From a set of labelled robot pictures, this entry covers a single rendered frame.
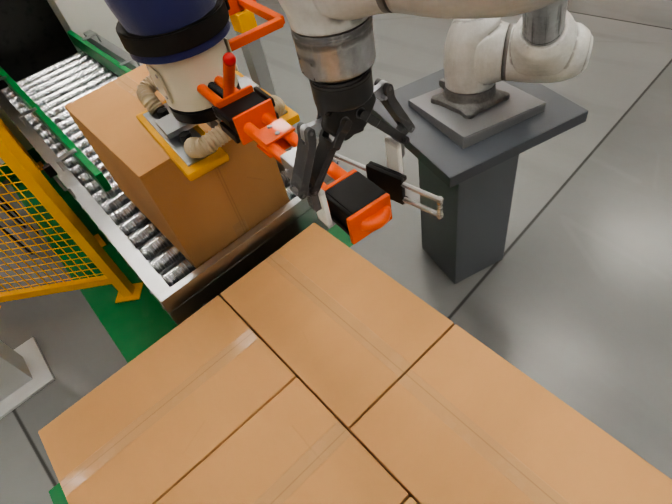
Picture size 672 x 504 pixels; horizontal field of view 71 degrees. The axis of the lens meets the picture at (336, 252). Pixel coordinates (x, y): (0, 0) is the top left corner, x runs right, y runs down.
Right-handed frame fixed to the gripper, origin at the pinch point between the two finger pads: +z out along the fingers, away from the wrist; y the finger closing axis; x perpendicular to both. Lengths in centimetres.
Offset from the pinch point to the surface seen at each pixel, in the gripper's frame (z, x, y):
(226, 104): -1.6, -37.5, 3.6
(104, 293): 119, -148, 64
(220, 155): 11.3, -42.6, 7.5
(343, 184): -2.1, -1.5, 1.8
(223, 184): 42, -73, 3
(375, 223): -0.3, 6.5, 2.5
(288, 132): -1.1, -20.6, -0.1
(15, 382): 114, -122, 109
